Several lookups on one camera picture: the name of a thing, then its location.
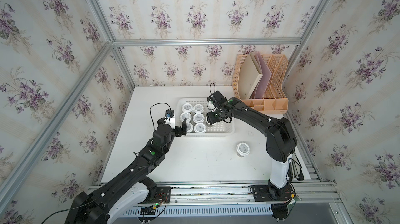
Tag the beige folder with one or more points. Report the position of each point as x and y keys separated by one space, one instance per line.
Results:
x=249 y=77

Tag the peach plastic file organizer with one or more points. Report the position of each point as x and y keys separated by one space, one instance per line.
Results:
x=273 y=100

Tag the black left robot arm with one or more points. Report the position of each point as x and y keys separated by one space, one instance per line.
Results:
x=132 y=185

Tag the white perforated plastic basket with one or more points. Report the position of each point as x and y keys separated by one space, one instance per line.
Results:
x=221 y=129

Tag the purple folder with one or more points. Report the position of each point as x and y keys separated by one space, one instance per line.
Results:
x=265 y=79

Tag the aluminium mounting rail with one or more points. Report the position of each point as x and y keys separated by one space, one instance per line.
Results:
x=186 y=194

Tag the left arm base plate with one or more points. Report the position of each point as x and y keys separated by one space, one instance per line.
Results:
x=158 y=195

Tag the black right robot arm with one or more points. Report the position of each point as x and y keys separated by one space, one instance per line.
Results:
x=280 y=140

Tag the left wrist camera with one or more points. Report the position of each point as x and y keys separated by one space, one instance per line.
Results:
x=170 y=118

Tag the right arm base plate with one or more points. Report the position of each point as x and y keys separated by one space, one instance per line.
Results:
x=270 y=193

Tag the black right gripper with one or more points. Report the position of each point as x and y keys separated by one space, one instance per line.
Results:
x=210 y=118

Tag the small circuit board with wires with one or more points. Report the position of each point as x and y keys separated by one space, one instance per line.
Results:
x=149 y=210

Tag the yogurt cup back row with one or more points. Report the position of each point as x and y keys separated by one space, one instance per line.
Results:
x=189 y=127
x=242 y=149
x=200 y=128
x=187 y=107

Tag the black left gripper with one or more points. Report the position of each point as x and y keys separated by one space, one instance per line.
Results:
x=178 y=133

